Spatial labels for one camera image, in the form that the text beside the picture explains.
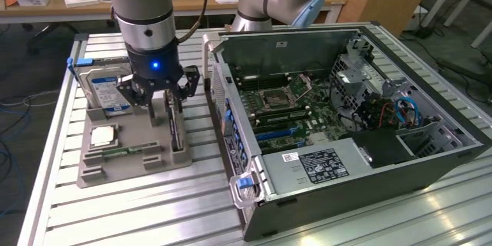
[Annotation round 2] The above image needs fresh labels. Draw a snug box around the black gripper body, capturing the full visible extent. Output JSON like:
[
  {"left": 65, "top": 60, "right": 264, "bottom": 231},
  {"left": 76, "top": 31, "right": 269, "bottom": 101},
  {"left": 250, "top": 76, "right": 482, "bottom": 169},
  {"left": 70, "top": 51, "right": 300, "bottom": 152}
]
[{"left": 125, "top": 40, "right": 185, "bottom": 92}]

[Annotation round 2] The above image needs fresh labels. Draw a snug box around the green graphics card black fan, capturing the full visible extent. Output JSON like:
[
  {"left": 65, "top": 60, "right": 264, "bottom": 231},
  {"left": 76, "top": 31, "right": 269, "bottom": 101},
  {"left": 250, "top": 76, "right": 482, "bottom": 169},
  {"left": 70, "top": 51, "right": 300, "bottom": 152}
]
[{"left": 164, "top": 89, "right": 186, "bottom": 154}]

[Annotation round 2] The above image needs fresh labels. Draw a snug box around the silver CPU chip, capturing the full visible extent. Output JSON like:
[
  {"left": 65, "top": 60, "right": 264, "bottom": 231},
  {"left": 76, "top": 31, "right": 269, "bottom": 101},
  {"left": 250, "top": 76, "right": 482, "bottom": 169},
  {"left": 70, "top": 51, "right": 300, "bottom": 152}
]
[{"left": 88, "top": 126, "right": 118, "bottom": 146}]

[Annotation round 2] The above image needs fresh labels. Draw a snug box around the green RAM stick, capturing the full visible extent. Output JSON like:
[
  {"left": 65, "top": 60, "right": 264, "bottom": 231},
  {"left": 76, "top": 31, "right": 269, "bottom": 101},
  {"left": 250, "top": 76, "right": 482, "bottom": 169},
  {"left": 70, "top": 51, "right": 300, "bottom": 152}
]
[{"left": 100, "top": 145, "right": 146, "bottom": 157}]

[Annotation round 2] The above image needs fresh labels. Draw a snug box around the CPU socket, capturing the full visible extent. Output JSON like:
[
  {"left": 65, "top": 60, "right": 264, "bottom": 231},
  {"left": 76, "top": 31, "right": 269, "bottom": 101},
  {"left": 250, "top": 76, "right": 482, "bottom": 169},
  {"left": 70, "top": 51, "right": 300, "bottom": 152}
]
[{"left": 258, "top": 87, "right": 297, "bottom": 111}]

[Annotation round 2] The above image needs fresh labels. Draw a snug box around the black installed RAM stick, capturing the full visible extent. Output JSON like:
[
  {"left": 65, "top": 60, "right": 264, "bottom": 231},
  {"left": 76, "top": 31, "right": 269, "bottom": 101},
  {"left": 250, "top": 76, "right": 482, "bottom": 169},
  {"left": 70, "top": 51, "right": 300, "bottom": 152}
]
[{"left": 254, "top": 110, "right": 312, "bottom": 124}]

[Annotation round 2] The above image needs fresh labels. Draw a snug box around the grey plastic parts rack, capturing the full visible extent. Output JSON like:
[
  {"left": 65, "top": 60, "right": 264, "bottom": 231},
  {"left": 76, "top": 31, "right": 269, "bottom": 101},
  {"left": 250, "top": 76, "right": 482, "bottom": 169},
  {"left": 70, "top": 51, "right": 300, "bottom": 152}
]
[{"left": 76, "top": 90, "right": 192, "bottom": 189}]

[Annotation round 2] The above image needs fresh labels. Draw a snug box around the blue expansion slot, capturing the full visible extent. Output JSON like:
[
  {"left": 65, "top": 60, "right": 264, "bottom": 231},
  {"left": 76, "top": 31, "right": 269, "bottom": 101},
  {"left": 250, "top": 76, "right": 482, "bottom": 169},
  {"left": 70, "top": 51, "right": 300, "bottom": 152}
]
[{"left": 254, "top": 127, "right": 296, "bottom": 141}]

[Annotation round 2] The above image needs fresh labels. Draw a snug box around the metal socket cover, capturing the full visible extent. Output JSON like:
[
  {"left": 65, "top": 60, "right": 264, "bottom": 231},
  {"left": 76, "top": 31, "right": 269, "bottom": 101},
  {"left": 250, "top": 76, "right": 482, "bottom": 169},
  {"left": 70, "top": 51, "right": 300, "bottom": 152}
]
[{"left": 285, "top": 74, "right": 314, "bottom": 96}]

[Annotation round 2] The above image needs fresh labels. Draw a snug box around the black office chair base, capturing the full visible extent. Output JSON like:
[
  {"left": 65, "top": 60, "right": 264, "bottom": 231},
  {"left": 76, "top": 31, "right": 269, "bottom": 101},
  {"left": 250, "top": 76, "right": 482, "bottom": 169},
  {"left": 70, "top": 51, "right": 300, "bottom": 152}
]
[{"left": 22, "top": 22, "right": 77, "bottom": 55}]

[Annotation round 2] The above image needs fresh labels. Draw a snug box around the green motherboard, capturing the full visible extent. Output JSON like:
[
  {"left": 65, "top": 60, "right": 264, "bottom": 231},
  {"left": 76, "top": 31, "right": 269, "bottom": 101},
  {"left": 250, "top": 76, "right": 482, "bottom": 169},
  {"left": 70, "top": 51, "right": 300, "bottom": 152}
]
[{"left": 229, "top": 64, "right": 346, "bottom": 154}]

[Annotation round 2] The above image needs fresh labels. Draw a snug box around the grey power supply unit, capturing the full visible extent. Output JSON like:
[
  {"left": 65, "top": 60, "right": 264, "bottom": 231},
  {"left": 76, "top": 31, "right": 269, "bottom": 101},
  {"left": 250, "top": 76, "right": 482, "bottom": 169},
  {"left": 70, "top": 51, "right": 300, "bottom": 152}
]
[{"left": 260, "top": 138, "right": 376, "bottom": 195}]

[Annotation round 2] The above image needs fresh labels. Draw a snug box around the silver metal drive cage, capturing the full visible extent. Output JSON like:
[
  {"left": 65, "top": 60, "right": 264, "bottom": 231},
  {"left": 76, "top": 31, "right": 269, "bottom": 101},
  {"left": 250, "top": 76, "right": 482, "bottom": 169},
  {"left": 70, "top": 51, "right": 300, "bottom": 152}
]
[{"left": 329, "top": 34, "right": 409, "bottom": 105}]

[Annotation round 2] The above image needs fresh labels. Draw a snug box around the black open PC case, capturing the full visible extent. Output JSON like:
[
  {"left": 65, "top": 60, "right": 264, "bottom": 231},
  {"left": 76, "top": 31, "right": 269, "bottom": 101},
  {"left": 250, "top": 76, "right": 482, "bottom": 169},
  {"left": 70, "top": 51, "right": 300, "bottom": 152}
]
[{"left": 201, "top": 25, "right": 492, "bottom": 243}]

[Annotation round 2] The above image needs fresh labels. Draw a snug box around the white floor power box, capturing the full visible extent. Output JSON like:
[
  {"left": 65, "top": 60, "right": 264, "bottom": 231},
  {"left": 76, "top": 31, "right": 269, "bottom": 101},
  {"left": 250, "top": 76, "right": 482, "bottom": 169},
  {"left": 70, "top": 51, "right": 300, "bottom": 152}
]
[{"left": 409, "top": 6, "right": 429, "bottom": 32}]

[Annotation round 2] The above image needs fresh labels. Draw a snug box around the silver disk bay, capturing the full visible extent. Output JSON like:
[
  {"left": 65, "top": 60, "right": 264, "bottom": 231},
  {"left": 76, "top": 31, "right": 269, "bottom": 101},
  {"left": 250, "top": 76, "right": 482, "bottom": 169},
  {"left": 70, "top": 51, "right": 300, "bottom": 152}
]
[{"left": 394, "top": 122, "right": 462, "bottom": 159}]

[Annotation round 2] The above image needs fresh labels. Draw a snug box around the black stand foot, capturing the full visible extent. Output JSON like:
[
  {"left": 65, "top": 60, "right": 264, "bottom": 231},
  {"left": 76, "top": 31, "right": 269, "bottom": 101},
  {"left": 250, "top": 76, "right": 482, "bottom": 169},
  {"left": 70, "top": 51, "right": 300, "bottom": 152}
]
[{"left": 436, "top": 55, "right": 492, "bottom": 88}]

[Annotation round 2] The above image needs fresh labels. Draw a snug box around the hard disk with blue bracket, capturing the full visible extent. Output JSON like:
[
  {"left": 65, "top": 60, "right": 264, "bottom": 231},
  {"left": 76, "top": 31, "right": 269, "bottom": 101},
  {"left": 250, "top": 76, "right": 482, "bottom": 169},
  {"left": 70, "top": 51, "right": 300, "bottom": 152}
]
[{"left": 66, "top": 57, "right": 134, "bottom": 119}]

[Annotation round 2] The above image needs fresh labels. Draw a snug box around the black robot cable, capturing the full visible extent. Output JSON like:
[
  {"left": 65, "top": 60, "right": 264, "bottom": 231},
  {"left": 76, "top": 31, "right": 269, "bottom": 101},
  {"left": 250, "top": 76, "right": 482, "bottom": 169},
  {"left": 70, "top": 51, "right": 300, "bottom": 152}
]
[{"left": 170, "top": 0, "right": 216, "bottom": 42}]

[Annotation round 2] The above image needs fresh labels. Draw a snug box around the grey floor cable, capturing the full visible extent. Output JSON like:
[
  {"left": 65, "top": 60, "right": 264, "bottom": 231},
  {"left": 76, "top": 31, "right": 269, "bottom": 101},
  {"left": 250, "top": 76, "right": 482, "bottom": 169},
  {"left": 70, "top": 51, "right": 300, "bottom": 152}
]
[{"left": 0, "top": 90, "right": 58, "bottom": 107}]

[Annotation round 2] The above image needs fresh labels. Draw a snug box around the red wire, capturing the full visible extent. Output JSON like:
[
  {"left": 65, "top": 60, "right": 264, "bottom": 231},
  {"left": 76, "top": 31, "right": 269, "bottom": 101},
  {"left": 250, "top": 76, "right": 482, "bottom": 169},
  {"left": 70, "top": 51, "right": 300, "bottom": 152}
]
[{"left": 378, "top": 103, "right": 397, "bottom": 128}]

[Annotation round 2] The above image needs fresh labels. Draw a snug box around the blue wire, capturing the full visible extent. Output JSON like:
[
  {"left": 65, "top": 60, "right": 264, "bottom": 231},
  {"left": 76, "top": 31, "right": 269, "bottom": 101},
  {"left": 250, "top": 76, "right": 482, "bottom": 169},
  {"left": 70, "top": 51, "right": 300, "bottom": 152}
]
[{"left": 394, "top": 96, "right": 424, "bottom": 127}]

